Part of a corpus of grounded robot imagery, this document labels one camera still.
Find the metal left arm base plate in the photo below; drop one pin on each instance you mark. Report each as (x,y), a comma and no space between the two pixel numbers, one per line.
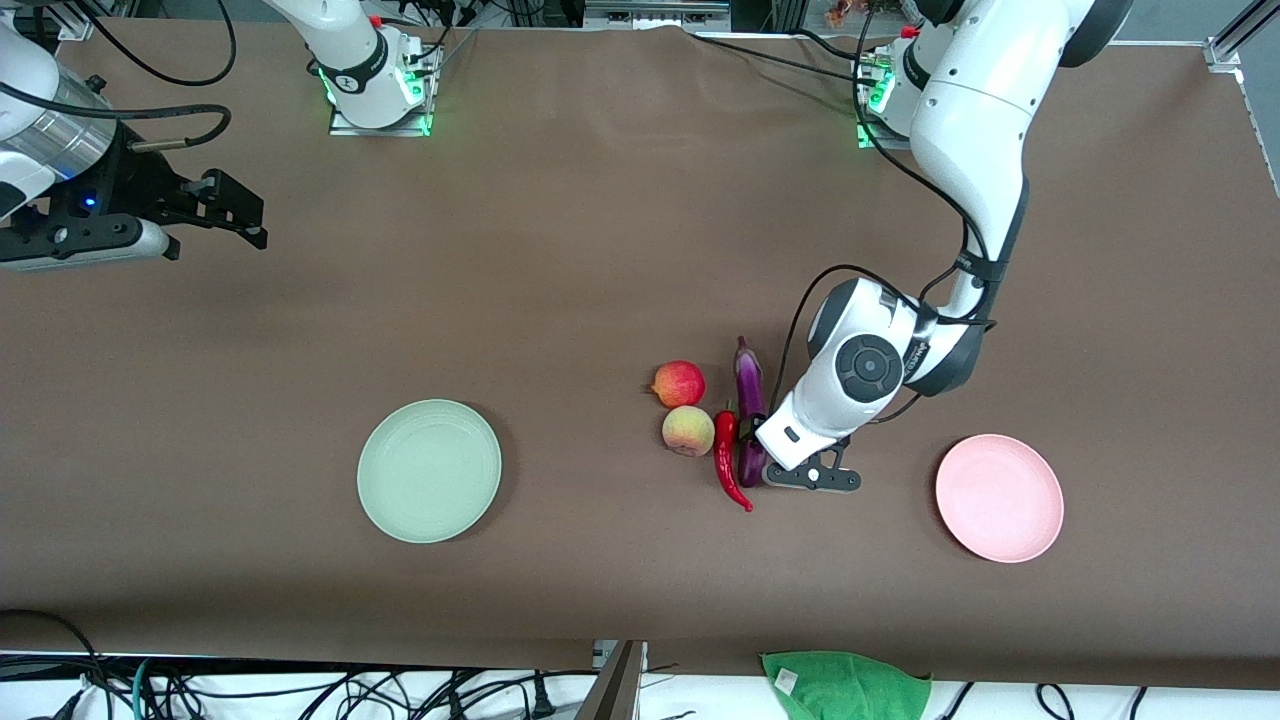
(866,140)

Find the purple eggplant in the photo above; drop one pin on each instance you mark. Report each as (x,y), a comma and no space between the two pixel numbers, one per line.
(748,385)

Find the aluminium frame profile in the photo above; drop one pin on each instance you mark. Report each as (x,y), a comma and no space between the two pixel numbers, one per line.
(1225,50)
(75,28)

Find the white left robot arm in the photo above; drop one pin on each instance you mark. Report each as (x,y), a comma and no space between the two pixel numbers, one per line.
(975,120)

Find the grey box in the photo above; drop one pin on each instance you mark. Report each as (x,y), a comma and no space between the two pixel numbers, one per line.
(650,15)

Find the red apple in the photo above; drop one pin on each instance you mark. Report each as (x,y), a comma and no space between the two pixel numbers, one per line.
(680,385)

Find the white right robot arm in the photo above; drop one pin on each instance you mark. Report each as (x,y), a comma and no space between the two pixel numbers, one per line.
(350,50)

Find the red chili pepper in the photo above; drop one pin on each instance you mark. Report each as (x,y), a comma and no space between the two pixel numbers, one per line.
(724,440)

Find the green cloth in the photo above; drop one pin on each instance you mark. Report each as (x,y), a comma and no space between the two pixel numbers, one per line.
(850,685)

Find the pink plate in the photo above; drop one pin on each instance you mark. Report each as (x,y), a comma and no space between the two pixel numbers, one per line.
(1000,498)

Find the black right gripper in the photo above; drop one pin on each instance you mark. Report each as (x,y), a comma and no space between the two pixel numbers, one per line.
(133,188)

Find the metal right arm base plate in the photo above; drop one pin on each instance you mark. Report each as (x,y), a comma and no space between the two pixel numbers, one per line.
(345,125)

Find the brown table cover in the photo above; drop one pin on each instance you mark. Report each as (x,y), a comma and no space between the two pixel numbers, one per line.
(600,250)

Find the yellow pink peach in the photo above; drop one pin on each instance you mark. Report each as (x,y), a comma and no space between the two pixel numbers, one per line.
(688,430)

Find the light green plate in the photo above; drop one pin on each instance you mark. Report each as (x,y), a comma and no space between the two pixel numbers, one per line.
(430,470)

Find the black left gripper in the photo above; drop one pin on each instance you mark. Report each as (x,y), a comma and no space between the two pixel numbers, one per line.
(753,434)

